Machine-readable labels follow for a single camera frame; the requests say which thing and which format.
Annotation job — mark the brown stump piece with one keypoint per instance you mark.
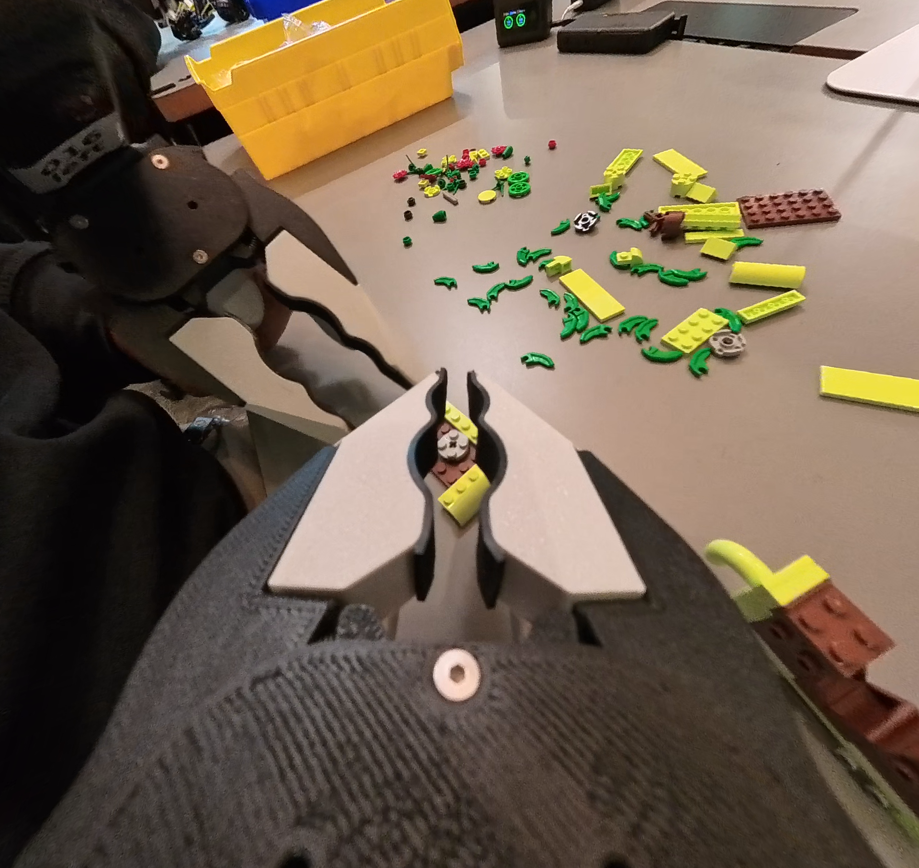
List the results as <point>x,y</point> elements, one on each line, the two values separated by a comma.
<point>668,225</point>

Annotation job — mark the stack of lime bricks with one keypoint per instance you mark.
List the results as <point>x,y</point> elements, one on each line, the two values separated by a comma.
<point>707,216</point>

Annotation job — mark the long lime flat tile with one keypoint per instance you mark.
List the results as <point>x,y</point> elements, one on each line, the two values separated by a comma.
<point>592,296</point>
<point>869,388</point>

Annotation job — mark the small lime brick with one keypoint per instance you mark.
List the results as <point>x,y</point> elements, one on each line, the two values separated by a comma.
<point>684,182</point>

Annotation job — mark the brown and lime trunk build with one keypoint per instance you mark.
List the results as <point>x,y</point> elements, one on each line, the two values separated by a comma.
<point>825,624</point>

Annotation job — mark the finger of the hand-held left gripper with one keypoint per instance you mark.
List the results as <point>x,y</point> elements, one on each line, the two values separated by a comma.
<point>316,279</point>
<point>237,358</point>

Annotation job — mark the scatter of green leaf pieces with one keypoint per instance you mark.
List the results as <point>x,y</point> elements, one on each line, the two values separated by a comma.
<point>574,323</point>

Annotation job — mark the lime curved slope brick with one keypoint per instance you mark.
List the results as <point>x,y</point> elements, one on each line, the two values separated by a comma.
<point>463,494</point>

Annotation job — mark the large lime half-round brick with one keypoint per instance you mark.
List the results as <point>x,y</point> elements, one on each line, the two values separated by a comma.
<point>767,275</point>

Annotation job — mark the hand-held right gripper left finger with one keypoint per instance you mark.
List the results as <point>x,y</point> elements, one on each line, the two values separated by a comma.
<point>344,523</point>

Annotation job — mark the lime rounded corner piece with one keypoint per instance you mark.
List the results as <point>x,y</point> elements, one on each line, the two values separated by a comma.
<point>560,265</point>

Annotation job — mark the small lime stud piece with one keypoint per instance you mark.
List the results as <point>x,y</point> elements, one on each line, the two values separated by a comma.
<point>632,256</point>

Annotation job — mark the yellow plastic bin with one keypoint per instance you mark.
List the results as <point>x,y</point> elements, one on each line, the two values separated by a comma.
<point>344,92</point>

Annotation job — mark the small lime square tile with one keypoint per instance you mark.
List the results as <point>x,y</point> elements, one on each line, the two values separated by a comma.
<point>703,193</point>
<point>718,248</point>

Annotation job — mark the grey round plate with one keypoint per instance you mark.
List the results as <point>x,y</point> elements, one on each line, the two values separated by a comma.
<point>728,346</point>

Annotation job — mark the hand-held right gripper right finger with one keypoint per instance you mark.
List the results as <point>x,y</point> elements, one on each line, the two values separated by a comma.
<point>560,523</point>

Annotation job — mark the large brown studded plate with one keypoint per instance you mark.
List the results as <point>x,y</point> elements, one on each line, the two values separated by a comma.
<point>790,209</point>

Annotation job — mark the brown and lime brick assembly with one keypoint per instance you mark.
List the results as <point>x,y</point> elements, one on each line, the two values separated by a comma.
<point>454,444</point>

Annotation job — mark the lime two-by-four plate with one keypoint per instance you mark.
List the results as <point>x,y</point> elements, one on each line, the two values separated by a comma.
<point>695,329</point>

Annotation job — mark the dark round plate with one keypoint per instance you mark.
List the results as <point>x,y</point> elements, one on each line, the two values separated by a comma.
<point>586,222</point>

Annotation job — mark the white stand base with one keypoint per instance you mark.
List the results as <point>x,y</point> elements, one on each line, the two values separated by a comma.
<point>883,71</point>

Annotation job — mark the flat black box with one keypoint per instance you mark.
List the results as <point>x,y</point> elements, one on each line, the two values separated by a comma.
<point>617,31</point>

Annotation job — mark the pile of small flower pieces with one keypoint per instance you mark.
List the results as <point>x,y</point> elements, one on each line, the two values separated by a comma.
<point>520,182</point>

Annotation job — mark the person's black clothing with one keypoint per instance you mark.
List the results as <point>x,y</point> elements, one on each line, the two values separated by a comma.
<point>86,523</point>

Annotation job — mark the clear plastic bag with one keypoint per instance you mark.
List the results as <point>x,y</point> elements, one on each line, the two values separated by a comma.
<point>294,28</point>

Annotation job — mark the lime smooth tile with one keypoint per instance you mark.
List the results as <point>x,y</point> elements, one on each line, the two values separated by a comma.
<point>678,163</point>

